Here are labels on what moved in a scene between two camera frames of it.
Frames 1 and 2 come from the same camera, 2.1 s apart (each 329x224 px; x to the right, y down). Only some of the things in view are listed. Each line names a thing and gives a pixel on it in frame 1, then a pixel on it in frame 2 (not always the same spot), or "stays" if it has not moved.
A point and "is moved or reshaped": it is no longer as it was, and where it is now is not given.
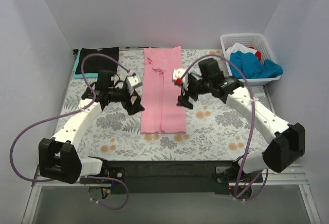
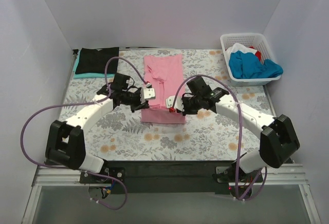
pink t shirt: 161,112 is moved or reshaped
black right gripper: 189,88 -> 183,104
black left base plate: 118,173 stays
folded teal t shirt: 80,75 stays
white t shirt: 237,47 stays
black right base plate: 231,174 stays
